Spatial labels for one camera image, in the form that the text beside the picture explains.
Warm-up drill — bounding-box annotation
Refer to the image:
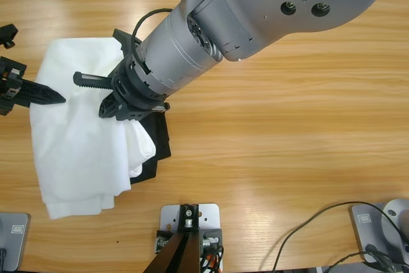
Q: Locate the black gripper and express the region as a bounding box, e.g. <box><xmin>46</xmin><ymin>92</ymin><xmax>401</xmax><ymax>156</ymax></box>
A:
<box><xmin>0</xmin><ymin>56</ymin><xmax>67</xmax><ymax>116</ymax></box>
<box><xmin>73</xmin><ymin>58</ymin><xmax>170</xmax><ymax>123</ymax></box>

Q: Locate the black garment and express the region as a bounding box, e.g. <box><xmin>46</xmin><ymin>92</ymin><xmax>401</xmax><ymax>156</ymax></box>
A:
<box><xmin>129</xmin><ymin>114</ymin><xmax>173</xmax><ymax>186</ymax></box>

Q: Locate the white T-shirt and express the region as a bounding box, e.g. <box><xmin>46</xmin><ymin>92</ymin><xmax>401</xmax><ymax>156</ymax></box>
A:
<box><xmin>29</xmin><ymin>38</ymin><xmax>157</xmax><ymax>221</ymax></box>

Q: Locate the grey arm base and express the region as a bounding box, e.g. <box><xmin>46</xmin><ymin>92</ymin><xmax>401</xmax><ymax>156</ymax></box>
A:
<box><xmin>349</xmin><ymin>198</ymin><xmax>409</xmax><ymax>264</ymax></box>
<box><xmin>0</xmin><ymin>211</ymin><xmax>32</xmax><ymax>272</ymax></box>

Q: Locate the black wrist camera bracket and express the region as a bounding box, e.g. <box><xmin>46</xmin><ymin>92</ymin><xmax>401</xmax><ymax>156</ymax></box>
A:
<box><xmin>112</xmin><ymin>29</ymin><xmax>143</xmax><ymax>61</ymax></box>
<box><xmin>0</xmin><ymin>23</ymin><xmax>19</xmax><ymax>49</ymax></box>

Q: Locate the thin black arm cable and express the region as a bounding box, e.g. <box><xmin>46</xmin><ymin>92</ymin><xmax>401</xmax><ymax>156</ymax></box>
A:
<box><xmin>131</xmin><ymin>7</ymin><xmax>175</xmax><ymax>74</ymax></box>

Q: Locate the white mount plate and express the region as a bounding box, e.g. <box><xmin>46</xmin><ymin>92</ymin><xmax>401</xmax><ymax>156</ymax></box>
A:
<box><xmin>159</xmin><ymin>203</ymin><xmax>223</xmax><ymax>273</ymax></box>

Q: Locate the black post with brackets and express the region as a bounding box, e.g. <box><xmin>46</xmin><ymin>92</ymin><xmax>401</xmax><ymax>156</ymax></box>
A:
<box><xmin>143</xmin><ymin>203</ymin><xmax>224</xmax><ymax>273</ymax></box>

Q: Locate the thin black cable bundle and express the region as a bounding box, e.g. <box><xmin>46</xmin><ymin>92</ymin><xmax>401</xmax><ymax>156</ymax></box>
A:
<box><xmin>197</xmin><ymin>244</ymin><xmax>226</xmax><ymax>273</ymax></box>

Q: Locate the long black cable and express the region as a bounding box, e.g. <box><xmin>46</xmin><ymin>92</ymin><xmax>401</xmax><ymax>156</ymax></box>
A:
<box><xmin>271</xmin><ymin>202</ymin><xmax>409</xmax><ymax>273</ymax></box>

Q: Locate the black cable with plug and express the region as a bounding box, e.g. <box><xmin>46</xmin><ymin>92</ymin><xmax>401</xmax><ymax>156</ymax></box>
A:
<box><xmin>325</xmin><ymin>243</ymin><xmax>409</xmax><ymax>273</ymax></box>

